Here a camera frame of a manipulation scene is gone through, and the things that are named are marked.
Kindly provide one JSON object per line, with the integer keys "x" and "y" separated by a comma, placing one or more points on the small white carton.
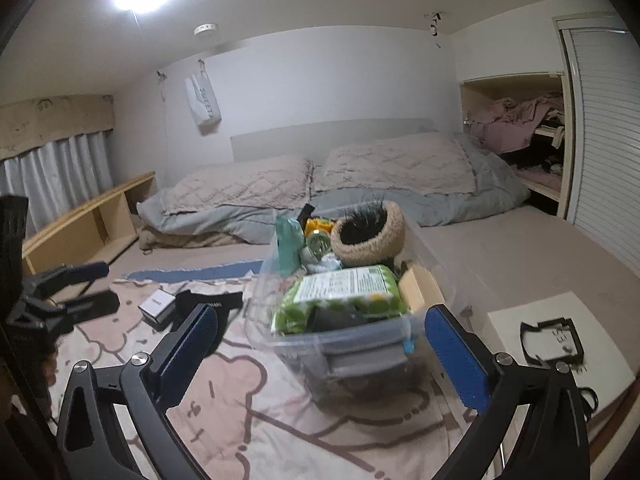
{"x": 155, "y": 305}

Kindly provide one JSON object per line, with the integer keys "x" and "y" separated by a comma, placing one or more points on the white hanging bag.
{"x": 202, "y": 105}

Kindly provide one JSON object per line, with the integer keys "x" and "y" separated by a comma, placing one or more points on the pink clothes pile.
{"x": 510, "y": 120}

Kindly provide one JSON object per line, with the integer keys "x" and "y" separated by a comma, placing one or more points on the teal wipes packet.
{"x": 289, "y": 250}

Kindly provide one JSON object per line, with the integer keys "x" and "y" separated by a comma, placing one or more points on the clear plastic storage box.
{"x": 300, "y": 355}

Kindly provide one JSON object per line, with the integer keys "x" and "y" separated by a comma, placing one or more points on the light wooden block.
{"x": 417, "y": 290}

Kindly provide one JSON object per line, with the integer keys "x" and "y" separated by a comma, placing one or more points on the green wet wipes packet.
{"x": 345, "y": 285}

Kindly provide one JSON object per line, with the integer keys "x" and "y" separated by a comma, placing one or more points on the beige fuzzy round basket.
{"x": 370, "y": 255}

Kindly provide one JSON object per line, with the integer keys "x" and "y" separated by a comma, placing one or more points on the pink printed blanket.
{"x": 240, "y": 390}

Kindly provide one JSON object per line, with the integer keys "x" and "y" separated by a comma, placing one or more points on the yellow toy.
{"x": 320, "y": 226}

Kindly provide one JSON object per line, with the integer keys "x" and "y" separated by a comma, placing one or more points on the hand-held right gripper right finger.
{"x": 455, "y": 360}

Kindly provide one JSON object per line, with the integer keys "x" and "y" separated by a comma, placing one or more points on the clear green bottle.
{"x": 317, "y": 250}

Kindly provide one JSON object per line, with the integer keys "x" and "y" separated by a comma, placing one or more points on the beige textured pillow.
{"x": 395, "y": 162}
{"x": 240, "y": 185}

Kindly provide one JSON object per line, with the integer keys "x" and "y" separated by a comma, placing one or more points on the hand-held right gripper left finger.
{"x": 192, "y": 340}

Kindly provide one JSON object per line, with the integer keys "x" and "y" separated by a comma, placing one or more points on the beige curtain valance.
{"x": 50, "y": 120}

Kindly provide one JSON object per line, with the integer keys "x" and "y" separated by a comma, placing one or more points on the black clothes pile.
{"x": 537, "y": 152}

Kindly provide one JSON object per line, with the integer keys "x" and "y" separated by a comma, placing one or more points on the black sock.
{"x": 215, "y": 305}

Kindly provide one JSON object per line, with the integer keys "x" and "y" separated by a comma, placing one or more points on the white paper with black frame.
{"x": 510, "y": 330}

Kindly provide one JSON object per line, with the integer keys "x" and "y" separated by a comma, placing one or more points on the wooden closet niche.
{"x": 500, "y": 82}

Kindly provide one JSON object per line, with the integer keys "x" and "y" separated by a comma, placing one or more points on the black feather hair accessory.
{"x": 360, "y": 230}

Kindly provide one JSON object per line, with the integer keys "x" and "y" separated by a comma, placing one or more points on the grey curtain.
{"x": 55, "y": 175}

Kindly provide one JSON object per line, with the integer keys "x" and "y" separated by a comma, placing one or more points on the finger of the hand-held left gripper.
{"x": 70, "y": 275}
{"x": 90, "y": 305}

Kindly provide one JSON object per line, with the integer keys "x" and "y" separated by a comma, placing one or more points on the light wooden shelf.
{"x": 90, "y": 225}

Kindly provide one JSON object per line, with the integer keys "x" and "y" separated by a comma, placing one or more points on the white smoke detector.
{"x": 205, "y": 30}

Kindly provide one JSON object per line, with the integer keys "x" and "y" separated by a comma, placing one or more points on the white slatted closet door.
{"x": 605, "y": 135}

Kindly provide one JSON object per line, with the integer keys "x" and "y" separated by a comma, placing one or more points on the grey duvet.
{"x": 450, "y": 205}

